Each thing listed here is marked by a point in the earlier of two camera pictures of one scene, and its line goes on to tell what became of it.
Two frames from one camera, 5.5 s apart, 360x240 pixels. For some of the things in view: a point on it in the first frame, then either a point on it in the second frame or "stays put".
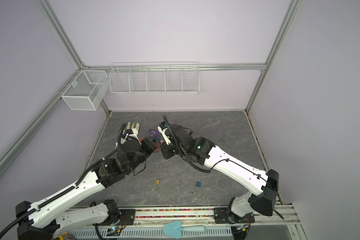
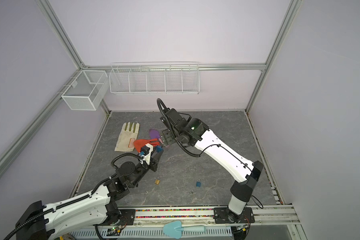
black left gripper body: [148, 147] → [152, 165]
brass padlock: [157, 181] stays put
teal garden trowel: [174, 229] stays put
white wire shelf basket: [154, 78] stays put
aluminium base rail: [259, 214] stays put
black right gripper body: [169, 150] → [168, 136]
